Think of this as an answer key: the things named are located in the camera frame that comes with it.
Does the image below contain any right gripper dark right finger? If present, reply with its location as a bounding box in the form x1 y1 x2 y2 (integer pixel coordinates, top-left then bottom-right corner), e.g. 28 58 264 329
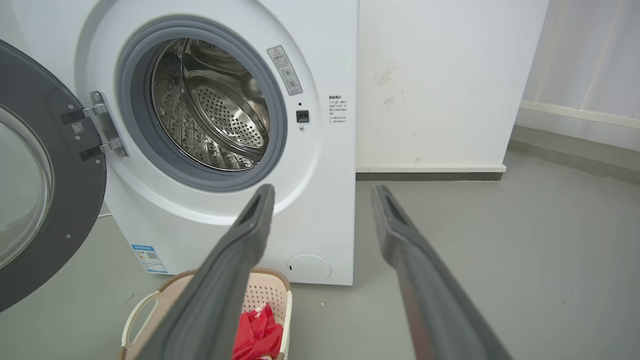
370 184 514 360

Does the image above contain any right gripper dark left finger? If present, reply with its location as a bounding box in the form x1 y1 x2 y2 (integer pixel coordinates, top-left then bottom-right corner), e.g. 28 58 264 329
134 183 276 360

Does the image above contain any black round glass washer door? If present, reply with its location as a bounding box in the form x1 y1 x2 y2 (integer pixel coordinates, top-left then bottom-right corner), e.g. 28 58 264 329
0 39 108 314

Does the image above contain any white front-load washing machine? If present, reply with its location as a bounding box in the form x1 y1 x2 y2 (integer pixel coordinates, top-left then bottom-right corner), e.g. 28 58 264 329
9 0 360 287

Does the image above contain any metal door hinge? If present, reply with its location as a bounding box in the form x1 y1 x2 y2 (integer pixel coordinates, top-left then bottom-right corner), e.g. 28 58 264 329
82 90 129 159

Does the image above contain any beige plastic laundry basket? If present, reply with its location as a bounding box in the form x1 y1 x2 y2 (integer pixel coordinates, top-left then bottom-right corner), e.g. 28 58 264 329
119 268 294 360

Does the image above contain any red garment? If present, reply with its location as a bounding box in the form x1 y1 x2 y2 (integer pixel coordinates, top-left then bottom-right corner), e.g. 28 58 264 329
230 302 285 360

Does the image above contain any blue energy label sticker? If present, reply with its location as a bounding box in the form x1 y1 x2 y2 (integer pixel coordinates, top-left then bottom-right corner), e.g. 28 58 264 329
130 243 169 275

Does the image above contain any round white filter cover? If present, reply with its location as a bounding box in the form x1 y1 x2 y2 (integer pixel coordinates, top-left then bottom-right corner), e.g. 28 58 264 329
286 253 333 283

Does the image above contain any stainless steel washer drum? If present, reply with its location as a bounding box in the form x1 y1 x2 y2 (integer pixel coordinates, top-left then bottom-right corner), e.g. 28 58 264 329
150 38 271 172

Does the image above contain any small printed text label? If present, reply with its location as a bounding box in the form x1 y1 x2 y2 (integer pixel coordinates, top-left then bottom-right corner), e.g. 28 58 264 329
328 94 348 125

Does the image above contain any grey warning sticker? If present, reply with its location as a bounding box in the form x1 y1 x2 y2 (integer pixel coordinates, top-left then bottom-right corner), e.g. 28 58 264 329
266 45 304 97

